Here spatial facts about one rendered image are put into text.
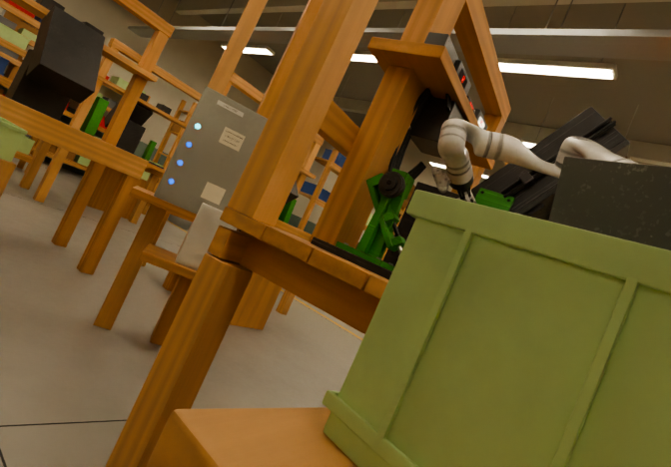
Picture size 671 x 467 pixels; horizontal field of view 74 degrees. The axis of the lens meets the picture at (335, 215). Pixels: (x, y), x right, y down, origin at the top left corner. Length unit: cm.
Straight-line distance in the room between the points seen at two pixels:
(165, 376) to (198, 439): 90
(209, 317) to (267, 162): 38
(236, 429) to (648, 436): 19
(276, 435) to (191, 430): 5
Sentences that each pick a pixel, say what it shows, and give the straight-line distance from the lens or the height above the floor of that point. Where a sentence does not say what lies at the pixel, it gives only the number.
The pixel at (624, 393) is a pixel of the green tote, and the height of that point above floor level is 90.
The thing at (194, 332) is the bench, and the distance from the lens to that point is 109.
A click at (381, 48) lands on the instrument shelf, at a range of 145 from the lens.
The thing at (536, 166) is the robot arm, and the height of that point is 130.
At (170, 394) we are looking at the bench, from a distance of 113.
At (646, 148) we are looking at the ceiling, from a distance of 909.
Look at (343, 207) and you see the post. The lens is 137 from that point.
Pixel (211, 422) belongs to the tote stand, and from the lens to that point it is 27.
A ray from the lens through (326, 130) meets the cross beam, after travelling 130.
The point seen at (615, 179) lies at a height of 103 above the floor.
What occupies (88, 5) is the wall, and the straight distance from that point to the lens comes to 1118.
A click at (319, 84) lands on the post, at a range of 110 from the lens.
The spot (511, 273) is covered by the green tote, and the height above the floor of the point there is 93.
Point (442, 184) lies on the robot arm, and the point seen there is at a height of 119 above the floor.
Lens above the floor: 90
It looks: 3 degrees up
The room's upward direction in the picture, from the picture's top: 24 degrees clockwise
